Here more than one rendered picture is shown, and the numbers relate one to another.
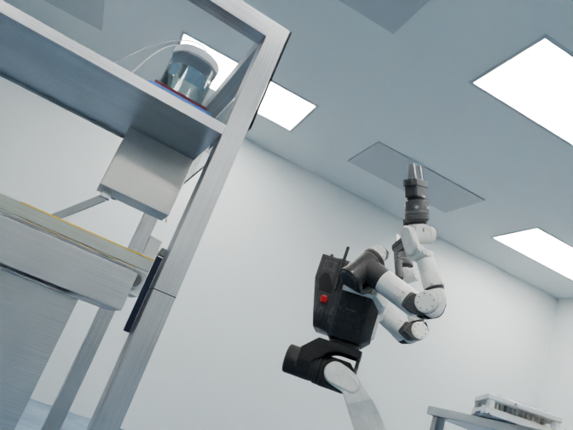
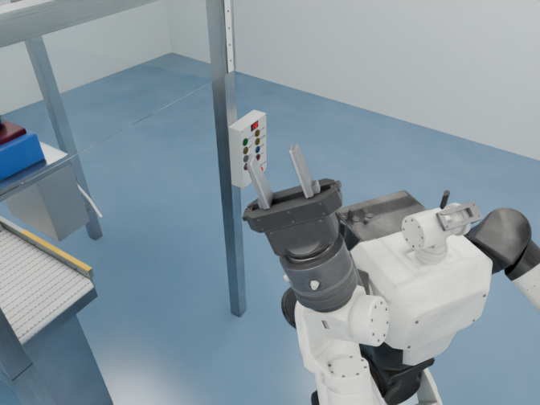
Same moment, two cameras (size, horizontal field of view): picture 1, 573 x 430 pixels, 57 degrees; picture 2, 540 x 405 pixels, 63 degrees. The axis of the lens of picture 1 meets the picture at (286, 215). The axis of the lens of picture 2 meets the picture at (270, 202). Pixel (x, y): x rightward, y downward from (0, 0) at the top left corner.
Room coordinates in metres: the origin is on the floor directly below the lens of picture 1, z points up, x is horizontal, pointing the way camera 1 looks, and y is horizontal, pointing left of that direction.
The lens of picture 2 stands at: (1.46, -0.73, 1.87)
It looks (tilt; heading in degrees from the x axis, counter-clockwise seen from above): 38 degrees down; 52
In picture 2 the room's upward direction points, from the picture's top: straight up
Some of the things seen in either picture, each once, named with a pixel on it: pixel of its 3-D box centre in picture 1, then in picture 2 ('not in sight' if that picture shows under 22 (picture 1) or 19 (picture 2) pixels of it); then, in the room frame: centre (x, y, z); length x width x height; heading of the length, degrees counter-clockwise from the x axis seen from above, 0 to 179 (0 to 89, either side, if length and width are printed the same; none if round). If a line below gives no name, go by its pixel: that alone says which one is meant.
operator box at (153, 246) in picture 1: (141, 267); (248, 149); (2.32, 0.52, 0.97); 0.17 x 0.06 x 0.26; 20
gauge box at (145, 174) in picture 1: (146, 175); (39, 190); (1.56, 0.45, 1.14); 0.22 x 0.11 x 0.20; 110
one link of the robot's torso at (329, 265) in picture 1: (349, 300); (398, 280); (2.11, -0.36, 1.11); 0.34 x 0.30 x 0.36; 165
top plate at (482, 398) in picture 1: (515, 409); not in sight; (1.94, -1.03, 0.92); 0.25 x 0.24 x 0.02; 166
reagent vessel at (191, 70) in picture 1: (188, 78); not in sight; (1.47, 0.44, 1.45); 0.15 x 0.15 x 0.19
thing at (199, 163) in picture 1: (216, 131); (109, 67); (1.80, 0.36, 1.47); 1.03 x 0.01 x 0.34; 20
